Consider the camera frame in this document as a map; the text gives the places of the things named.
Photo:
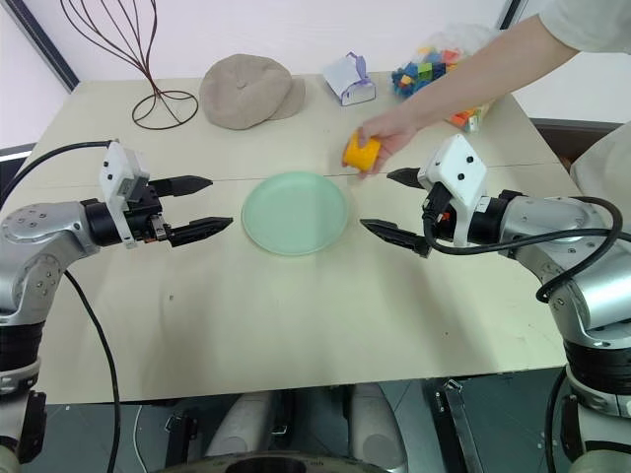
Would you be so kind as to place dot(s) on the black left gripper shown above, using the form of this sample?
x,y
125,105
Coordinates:
x,y
148,217

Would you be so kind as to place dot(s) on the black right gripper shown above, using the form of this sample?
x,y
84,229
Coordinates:
x,y
438,212

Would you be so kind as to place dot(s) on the yellow toy fruit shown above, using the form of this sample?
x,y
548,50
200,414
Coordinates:
x,y
361,155

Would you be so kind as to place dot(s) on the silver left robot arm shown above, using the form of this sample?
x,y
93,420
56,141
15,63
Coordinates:
x,y
44,226

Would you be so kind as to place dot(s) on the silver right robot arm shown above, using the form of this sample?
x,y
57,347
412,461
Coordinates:
x,y
542,222

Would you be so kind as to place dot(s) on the person's bare forearm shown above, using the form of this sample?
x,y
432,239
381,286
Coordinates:
x,y
493,69

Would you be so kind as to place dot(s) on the pale green round plate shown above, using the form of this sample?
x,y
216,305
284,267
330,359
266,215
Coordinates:
x,y
296,212

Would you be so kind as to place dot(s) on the person's bare hand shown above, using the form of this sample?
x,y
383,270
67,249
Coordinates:
x,y
394,130

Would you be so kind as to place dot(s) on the box of orange blocks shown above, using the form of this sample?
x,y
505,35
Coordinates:
x,y
468,118

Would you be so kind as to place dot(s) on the beige flat cap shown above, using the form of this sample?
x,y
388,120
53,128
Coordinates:
x,y
246,91

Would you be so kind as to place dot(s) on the clear bag of coloured blocks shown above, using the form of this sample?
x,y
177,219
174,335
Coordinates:
x,y
419,74

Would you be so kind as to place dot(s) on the white purple tissue box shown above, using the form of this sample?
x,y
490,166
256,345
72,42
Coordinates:
x,y
340,74

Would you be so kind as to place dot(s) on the dark brown furniture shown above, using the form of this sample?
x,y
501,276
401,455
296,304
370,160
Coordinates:
x,y
557,138

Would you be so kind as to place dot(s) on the grey rounded shape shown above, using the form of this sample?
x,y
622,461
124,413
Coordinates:
x,y
241,424
377,424

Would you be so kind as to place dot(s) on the black slanted bar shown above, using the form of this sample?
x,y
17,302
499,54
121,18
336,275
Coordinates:
x,y
510,11

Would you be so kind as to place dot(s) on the black metal table strut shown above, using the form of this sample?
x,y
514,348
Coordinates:
x,y
458,424

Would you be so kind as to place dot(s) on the person's beige shirt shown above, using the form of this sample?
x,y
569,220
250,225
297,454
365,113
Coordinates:
x,y
591,24

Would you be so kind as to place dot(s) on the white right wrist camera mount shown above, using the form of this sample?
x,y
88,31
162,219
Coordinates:
x,y
458,162

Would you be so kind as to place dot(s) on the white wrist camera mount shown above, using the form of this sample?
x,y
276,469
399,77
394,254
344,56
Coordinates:
x,y
458,162
113,167

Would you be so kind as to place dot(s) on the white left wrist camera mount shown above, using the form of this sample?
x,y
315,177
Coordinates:
x,y
113,167

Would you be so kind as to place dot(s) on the dark window frame post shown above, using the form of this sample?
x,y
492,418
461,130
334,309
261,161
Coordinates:
x,y
49,49

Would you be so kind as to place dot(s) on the black metal table bracket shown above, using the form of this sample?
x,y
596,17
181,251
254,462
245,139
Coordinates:
x,y
180,436

